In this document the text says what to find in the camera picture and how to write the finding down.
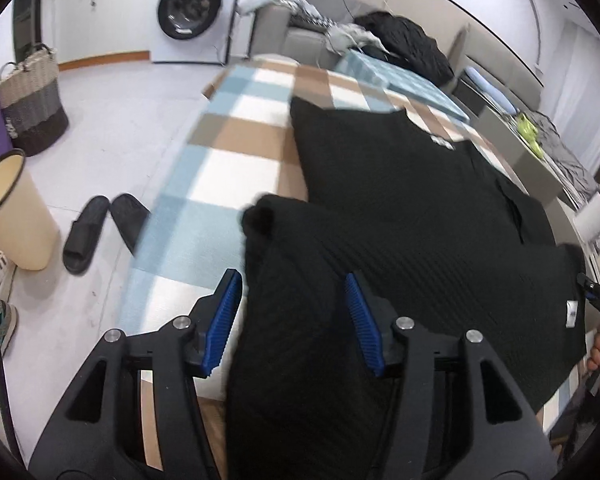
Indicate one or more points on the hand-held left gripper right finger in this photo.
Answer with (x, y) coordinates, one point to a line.
(362, 320)

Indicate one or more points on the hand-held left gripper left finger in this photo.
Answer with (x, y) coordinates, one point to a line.
(222, 320)

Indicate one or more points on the black knit sweater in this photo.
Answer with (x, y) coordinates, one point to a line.
(405, 210)

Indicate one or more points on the black slipper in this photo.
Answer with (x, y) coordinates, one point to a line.
(82, 237)
(127, 215)

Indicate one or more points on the grey crumpled bedding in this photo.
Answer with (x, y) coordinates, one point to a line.
(565, 160)

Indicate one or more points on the grey low partition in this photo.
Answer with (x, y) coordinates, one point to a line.
(525, 165)

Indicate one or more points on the brown blue checked blanket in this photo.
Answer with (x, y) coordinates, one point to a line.
(230, 160)

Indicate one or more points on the yellow green cloth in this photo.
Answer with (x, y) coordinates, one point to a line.
(527, 132)

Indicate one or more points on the cream waste bin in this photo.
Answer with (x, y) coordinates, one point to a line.
(22, 225)

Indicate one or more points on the light blue pillow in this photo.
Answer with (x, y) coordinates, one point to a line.
(490, 87)

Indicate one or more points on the folded light blue blanket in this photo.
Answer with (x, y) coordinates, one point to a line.
(400, 80)

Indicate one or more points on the white washing machine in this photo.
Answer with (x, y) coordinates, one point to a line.
(215, 47)

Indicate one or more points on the black quilted jacket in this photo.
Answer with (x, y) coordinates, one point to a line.
(410, 45)

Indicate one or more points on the grey garment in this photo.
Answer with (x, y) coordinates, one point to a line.
(350, 37)

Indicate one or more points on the woven laundry basket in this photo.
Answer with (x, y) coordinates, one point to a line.
(30, 95)

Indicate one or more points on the black white patterned cushion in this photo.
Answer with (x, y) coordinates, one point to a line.
(312, 24)

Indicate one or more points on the white kitchen cabinet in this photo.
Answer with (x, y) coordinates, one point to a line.
(105, 20)

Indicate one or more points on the light grey throw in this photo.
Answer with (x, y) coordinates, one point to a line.
(280, 0)

